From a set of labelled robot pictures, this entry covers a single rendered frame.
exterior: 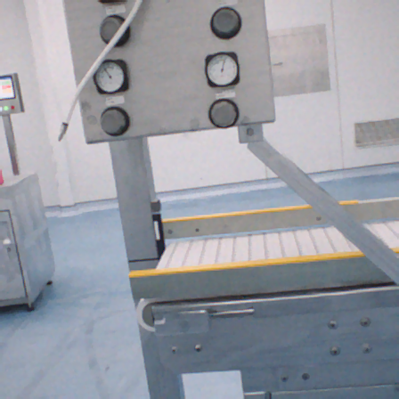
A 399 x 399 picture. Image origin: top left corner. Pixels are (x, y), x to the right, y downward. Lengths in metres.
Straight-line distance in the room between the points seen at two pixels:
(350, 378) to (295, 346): 0.11
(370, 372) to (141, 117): 0.46
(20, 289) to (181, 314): 2.61
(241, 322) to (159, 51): 0.35
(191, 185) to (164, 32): 5.26
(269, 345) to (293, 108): 5.24
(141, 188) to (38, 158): 5.07
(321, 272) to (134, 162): 0.42
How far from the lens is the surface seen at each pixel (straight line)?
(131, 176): 0.96
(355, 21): 6.08
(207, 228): 0.94
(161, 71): 0.61
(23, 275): 3.25
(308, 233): 0.91
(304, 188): 0.63
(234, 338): 0.71
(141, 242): 0.98
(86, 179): 5.93
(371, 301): 0.70
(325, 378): 0.79
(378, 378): 0.81
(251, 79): 0.60
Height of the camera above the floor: 1.15
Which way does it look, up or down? 12 degrees down
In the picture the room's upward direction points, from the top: 7 degrees counter-clockwise
